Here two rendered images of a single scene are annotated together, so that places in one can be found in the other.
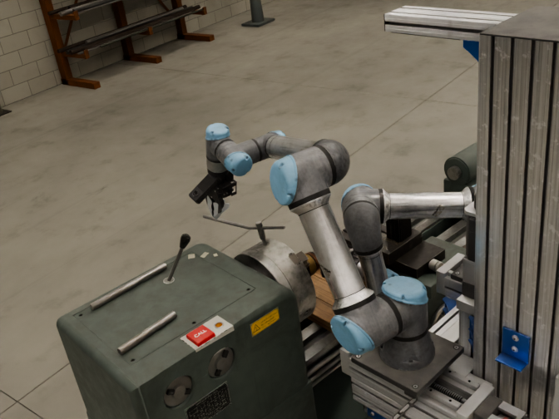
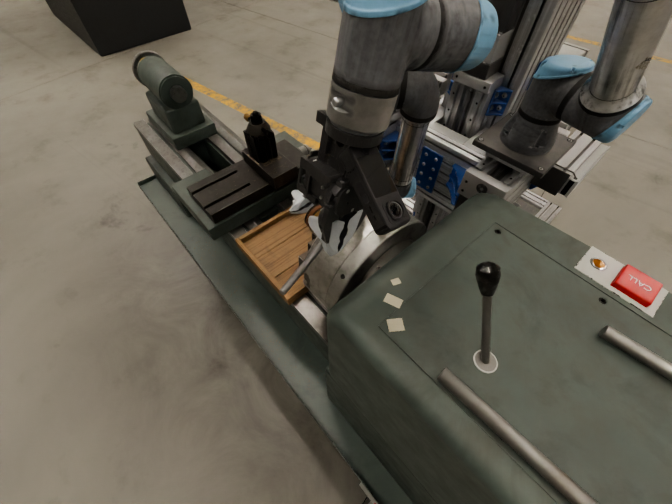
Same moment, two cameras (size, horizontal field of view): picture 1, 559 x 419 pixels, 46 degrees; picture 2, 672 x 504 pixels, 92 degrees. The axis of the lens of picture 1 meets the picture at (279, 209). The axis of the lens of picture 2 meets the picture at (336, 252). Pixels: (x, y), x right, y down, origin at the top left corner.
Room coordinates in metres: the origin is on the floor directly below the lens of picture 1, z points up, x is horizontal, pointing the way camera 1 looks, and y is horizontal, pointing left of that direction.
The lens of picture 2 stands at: (2.04, 0.53, 1.76)
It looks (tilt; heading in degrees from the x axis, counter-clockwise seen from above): 54 degrees down; 267
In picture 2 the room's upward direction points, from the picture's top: straight up
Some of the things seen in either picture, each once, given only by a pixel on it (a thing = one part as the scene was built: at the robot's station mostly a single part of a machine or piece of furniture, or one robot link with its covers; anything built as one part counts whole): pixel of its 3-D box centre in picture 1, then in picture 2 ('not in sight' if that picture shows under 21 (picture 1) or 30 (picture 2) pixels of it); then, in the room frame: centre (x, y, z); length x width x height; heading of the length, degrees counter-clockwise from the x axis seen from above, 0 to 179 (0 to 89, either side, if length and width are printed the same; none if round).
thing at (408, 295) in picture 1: (403, 304); (557, 86); (1.41, -0.29, 1.33); 0.13 x 0.12 x 0.14; 119
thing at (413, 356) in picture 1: (406, 337); (533, 125); (1.42, -0.29, 1.21); 0.15 x 0.15 x 0.10
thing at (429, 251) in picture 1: (388, 245); (252, 177); (2.30, -0.42, 0.95); 0.43 x 0.18 x 0.04; 38
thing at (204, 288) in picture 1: (186, 350); (502, 374); (1.68, 0.36, 1.06); 0.59 x 0.48 x 0.39; 128
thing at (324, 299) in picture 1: (332, 294); (304, 241); (2.11, -0.16, 0.89); 0.36 x 0.30 x 0.04; 38
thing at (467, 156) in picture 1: (472, 175); (171, 98); (2.69, -0.89, 1.01); 0.30 x 0.20 x 0.29; 128
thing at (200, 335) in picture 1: (200, 336); (635, 285); (1.49, 0.27, 1.26); 0.06 x 0.06 x 0.02; 38
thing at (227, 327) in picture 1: (208, 339); (609, 286); (1.51, 0.25, 1.23); 0.13 x 0.08 x 0.06; 128
